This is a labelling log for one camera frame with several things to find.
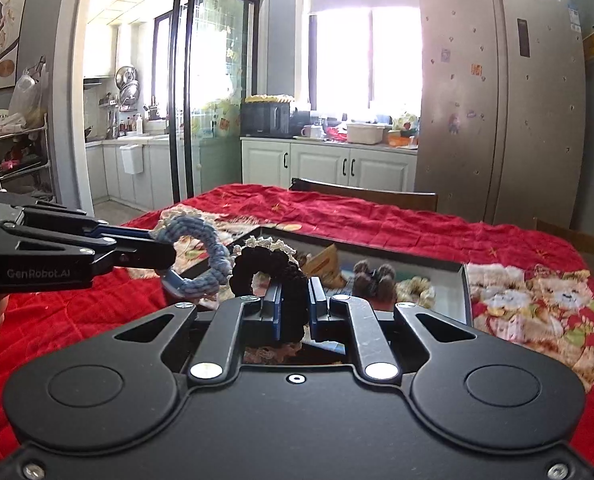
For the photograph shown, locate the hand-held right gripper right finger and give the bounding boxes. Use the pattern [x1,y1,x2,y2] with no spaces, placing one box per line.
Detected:
[309,280,478,383]

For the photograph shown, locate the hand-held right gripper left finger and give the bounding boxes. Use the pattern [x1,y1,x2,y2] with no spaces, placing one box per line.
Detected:
[112,280,284,386]

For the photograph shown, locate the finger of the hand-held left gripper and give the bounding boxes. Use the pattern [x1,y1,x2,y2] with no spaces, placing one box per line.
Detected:
[0,192,153,241]
[14,240,178,276]

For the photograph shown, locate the black scrunchie with cream trim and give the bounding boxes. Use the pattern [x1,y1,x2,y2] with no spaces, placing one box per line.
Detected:
[229,237,312,361]

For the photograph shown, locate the tan triangular snack packet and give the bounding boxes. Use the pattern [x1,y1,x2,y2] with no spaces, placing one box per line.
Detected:
[302,244,343,288]

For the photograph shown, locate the blue crochet scrunchie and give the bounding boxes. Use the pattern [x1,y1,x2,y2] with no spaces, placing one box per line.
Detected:
[152,215,233,306]

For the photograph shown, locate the brown fuzzy hair claw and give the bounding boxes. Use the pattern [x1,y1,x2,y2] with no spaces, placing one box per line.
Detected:
[352,260,398,303]

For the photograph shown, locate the cream crochet scrunchie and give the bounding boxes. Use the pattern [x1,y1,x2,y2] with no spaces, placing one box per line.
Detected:
[394,276,437,310]

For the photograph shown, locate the black shallow cardboard box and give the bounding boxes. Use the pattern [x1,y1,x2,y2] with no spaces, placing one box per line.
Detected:
[242,227,474,333]

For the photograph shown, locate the white hanging bin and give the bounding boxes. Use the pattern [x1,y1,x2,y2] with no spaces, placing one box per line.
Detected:
[119,144,142,176]

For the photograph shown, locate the white metal rack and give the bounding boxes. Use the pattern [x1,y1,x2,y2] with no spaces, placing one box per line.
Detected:
[0,115,52,197]

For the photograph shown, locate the red printed blanket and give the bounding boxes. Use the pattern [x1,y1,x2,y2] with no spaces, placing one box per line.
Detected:
[0,182,594,471]

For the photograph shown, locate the black framed sliding door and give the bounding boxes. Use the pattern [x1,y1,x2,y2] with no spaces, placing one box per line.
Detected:
[172,0,260,206]

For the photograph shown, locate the white kitchen cabinet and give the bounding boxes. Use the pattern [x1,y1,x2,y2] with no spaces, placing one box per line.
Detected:
[240,137,418,196]

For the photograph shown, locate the hanging steel bowls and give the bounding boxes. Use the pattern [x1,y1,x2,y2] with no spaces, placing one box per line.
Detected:
[116,65,140,111]

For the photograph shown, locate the hanging plastic bags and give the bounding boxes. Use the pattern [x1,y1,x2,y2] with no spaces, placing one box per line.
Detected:
[9,60,48,128]

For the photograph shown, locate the black microwave oven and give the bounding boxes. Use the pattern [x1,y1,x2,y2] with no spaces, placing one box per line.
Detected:
[240,100,298,138]

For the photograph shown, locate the white plastic basin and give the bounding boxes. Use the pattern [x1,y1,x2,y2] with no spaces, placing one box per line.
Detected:
[346,122,388,145]

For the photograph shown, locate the brown wooden chair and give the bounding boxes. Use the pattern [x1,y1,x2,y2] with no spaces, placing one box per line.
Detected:
[534,217,594,258]

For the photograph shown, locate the silver double-door refrigerator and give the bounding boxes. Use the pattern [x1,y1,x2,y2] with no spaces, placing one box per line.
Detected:
[414,0,585,231]

